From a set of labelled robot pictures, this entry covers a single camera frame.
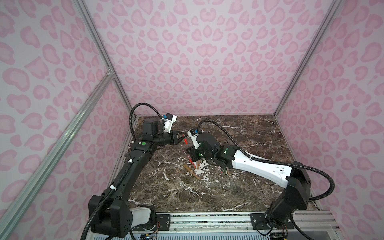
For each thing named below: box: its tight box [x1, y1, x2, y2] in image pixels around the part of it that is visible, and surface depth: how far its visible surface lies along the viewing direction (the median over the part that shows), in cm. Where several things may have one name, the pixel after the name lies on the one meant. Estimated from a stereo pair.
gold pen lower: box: [182, 164, 201, 180], surface depth 92 cm
